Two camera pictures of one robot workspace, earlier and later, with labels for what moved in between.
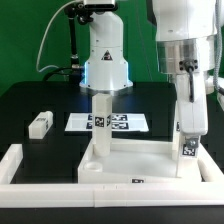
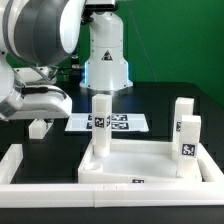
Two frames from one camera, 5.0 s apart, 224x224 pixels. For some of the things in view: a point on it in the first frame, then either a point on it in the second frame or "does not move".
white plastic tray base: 132,161 does not move
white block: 177,143 does not move
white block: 188,159 does not move
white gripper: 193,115 -> 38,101
